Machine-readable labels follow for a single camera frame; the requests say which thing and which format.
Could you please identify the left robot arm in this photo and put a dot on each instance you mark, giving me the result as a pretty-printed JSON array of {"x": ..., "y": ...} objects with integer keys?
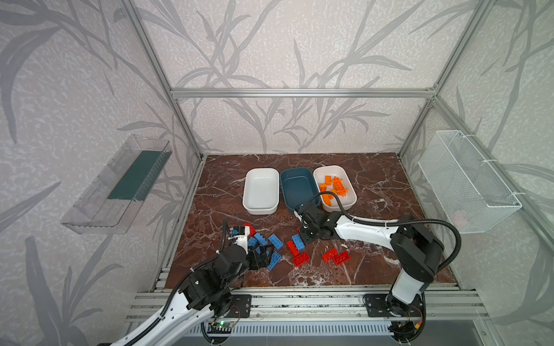
[{"x": 203, "y": 294}]

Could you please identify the white plastic bin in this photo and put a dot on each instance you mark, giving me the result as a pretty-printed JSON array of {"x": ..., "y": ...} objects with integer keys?
[
  {"x": 336, "y": 171},
  {"x": 261, "y": 191}
]

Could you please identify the blue brick centre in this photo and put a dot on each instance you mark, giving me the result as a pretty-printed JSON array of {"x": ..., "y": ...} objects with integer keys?
[{"x": 276, "y": 242}]

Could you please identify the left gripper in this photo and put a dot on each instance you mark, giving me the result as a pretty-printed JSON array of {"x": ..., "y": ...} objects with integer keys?
[{"x": 262, "y": 255}]

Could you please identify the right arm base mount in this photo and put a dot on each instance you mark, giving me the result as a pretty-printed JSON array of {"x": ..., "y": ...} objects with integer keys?
[{"x": 384, "y": 305}]

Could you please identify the green circuit board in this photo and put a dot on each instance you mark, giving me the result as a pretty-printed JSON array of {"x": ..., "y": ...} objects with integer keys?
[{"x": 219, "y": 327}]

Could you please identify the clear wall shelf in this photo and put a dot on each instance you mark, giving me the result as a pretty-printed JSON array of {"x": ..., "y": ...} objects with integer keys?
[{"x": 114, "y": 199}]

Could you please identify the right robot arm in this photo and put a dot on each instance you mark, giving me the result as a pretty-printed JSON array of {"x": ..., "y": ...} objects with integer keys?
[{"x": 418, "y": 251}]

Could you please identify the orange lego chassis plate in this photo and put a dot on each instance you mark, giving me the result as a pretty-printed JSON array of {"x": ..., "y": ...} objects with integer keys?
[{"x": 338, "y": 187}]

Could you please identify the blue brick long left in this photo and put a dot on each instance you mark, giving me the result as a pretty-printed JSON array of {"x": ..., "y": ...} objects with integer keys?
[{"x": 253, "y": 242}]

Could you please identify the red brick sloped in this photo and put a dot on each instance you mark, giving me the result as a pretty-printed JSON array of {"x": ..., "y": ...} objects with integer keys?
[{"x": 329, "y": 255}]

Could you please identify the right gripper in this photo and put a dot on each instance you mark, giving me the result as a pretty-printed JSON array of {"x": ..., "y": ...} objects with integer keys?
[{"x": 306, "y": 223}]

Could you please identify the white wire basket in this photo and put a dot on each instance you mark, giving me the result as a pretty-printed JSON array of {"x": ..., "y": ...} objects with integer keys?
[{"x": 471, "y": 192}]

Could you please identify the blue brick upside down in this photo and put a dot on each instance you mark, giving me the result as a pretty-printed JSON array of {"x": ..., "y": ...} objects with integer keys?
[{"x": 275, "y": 259}]

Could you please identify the blue brick upper left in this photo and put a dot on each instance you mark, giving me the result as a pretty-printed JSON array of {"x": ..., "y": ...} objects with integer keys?
[{"x": 263, "y": 241}]

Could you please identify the right white plastic bin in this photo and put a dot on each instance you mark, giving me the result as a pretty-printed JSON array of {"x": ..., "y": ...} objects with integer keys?
[{"x": 336, "y": 171}]

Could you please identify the teal plastic bin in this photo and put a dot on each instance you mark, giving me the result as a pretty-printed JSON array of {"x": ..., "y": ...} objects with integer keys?
[{"x": 298, "y": 187}]

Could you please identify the left white plastic bin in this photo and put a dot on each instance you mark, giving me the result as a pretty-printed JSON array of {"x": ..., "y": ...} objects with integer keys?
[{"x": 261, "y": 191}]

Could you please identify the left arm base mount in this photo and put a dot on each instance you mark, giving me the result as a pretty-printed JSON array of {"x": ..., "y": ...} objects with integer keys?
[{"x": 233, "y": 306}]

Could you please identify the blue brick on red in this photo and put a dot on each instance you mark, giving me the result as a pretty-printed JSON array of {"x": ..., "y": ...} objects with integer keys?
[{"x": 298, "y": 242}]

